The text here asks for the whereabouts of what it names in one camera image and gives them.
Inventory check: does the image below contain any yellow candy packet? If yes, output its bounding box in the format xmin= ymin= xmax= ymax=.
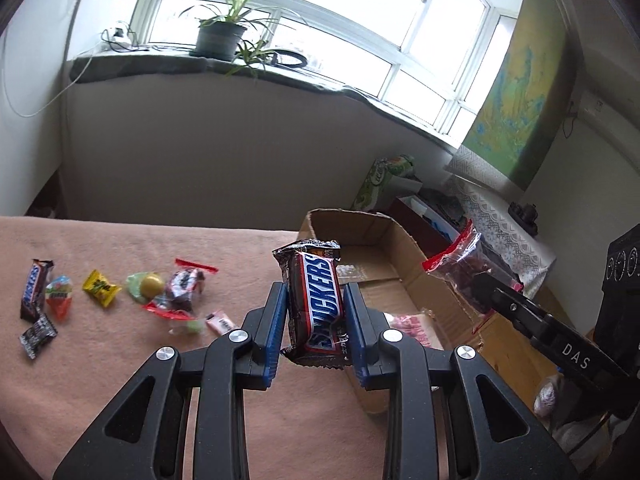
xmin=82 ymin=270 xmax=122 ymax=309

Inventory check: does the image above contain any orange white egg candy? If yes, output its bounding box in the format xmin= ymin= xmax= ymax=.
xmin=45 ymin=275 xmax=73 ymax=321

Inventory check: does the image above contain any thin white cable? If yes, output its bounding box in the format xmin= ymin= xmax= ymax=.
xmin=0 ymin=50 xmax=96 ymax=118

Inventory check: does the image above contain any large brown chocolate bar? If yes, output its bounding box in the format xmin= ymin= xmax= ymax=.
xmin=272 ymin=240 xmax=351 ymax=368

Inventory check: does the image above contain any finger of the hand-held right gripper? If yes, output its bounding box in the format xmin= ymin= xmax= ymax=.
xmin=472 ymin=272 xmax=628 ymax=401

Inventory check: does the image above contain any wall map poster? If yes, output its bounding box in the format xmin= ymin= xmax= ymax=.
xmin=460 ymin=0 xmax=568 ymax=191

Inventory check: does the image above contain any dark red shoe box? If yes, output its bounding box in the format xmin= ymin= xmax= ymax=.
xmin=387 ymin=190 xmax=468 ymax=261

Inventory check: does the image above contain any green paper bag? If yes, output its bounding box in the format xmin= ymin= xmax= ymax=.
xmin=352 ymin=155 xmax=423 ymax=213

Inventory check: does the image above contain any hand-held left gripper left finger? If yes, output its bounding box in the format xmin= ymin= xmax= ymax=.
xmin=52 ymin=282 xmax=291 ymax=480

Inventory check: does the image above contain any small pink candy packet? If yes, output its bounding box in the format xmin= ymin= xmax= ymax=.
xmin=205 ymin=310 xmax=236 ymax=336

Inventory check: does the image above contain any white window frame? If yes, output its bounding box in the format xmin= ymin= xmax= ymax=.
xmin=125 ymin=0 xmax=518 ymax=148

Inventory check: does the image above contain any dark stone windowsill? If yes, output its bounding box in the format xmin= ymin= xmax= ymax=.
xmin=70 ymin=50 xmax=461 ymax=151

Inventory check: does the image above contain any red-edged clear snack packet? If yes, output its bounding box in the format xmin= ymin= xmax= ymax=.
xmin=142 ymin=258 xmax=219 ymax=321
xmin=422 ymin=220 xmax=523 ymax=321

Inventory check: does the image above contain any green jelly cup yellow dome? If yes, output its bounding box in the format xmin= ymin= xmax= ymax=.
xmin=125 ymin=271 xmax=166 ymax=306

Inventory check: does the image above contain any white plastic bag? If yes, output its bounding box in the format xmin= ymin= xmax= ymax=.
xmin=532 ymin=375 xmax=616 ymax=461

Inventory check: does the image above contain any white lace cloth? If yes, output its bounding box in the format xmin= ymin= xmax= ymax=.
xmin=445 ymin=152 xmax=556 ymax=301

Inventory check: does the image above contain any potted spider plant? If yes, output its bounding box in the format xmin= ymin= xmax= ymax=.
xmin=177 ymin=0 xmax=301 ymax=83

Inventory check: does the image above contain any white wall socket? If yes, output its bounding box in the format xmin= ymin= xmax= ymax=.
xmin=565 ymin=92 xmax=608 ymax=138

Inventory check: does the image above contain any small brown chocolate bar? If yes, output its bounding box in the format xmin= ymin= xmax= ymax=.
xmin=20 ymin=259 xmax=55 ymax=323

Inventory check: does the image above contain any black silver snack packet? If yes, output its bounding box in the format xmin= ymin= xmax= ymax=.
xmin=19 ymin=312 xmax=58 ymax=361

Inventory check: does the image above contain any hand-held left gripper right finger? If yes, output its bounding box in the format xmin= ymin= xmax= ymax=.
xmin=342 ymin=282 xmax=583 ymax=480

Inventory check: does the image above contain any cardboard box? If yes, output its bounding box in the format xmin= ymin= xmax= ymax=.
xmin=297 ymin=207 xmax=496 ymax=413

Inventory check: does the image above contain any white charger with cables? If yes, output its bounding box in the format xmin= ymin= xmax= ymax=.
xmin=102 ymin=22 xmax=151 ymax=53

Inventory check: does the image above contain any packaged bread slice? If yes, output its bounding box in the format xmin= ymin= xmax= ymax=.
xmin=385 ymin=312 xmax=443 ymax=351

